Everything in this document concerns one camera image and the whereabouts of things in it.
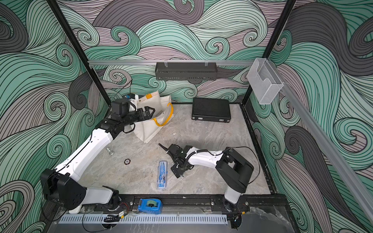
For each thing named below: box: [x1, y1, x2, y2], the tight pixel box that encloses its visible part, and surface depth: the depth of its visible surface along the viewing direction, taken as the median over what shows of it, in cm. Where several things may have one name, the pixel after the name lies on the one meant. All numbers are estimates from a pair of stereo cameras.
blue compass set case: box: [157, 161, 167, 189], surface depth 83 cm
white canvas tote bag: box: [131, 90, 174, 144], surface depth 100 cm
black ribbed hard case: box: [191, 98, 232, 123], surface depth 112 cm
